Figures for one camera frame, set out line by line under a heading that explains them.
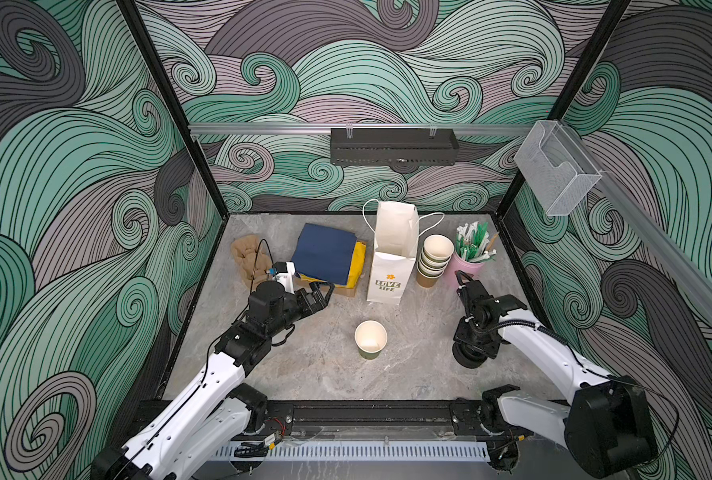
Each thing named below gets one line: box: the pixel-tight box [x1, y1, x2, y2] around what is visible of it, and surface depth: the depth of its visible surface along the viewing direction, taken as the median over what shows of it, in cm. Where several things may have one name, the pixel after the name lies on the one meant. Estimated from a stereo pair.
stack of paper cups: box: [416, 234, 455, 288], surface depth 89 cm
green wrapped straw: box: [472, 222, 489, 259], surface depth 92 cm
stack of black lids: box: [452, 341, 488, 369], surface depth 81 cm
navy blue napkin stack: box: [291, 223, 357, 285], surface depth 106 cm
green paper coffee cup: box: [354, 320, 388, 360], surface depth 81 cm
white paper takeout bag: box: [366, 201, 419, 305], surface depth 87 cm
